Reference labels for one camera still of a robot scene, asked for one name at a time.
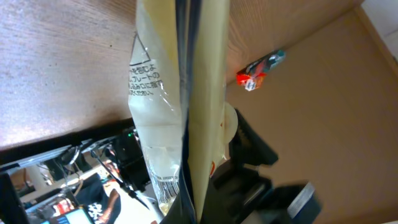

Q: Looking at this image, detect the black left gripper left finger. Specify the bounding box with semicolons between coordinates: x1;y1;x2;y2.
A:
160;189;197;224

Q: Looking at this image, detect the red snack bag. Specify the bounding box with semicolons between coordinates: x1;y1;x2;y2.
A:
236;60;267;91

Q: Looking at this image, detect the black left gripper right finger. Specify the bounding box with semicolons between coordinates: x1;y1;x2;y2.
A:
200;179;234;224

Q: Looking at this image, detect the blue mouthwash bottle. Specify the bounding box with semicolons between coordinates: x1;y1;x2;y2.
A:
268;50;285;68

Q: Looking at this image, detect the yellow chip bag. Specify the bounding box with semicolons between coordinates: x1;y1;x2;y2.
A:
128;0;237;223

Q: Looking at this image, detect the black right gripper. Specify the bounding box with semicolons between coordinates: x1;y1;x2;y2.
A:
211;108;322;224

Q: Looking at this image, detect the background desk with equipment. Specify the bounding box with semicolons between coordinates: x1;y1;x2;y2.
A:
0;118;162;224

